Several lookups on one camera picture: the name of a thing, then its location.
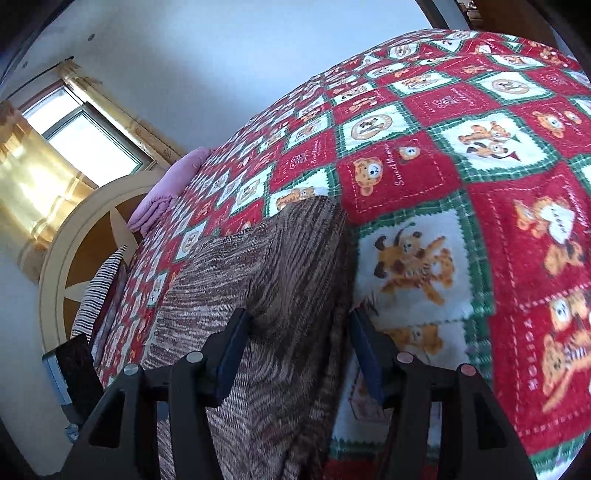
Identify curtain rod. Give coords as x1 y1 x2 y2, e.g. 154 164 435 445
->
9 56 75 93

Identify dark top bedside cabinet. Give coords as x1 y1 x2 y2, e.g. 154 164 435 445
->
41 332 105 428

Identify red printed bear blanket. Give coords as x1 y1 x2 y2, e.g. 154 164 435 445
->
97 28 591 480

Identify grey striped pillow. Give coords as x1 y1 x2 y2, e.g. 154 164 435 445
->
71 244 129 344

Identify golden curtain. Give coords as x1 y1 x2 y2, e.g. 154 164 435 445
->
58 62 188 169
0 102 98 282

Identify pink folded blanket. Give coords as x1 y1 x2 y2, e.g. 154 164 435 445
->
127 147 213 234

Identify window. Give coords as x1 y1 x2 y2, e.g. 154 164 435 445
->
21 80 153 188

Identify wooden headboard with cream star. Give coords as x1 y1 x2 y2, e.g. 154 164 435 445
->
38 171 163 356

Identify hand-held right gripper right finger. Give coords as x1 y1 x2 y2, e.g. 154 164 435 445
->
350 307 537 480

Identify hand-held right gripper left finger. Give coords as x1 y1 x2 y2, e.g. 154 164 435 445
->
60 307 253 480

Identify brown wooden door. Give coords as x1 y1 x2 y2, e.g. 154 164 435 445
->
462 0 555 33

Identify brown knit sweater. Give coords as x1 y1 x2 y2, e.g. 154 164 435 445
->
143 196 357 480

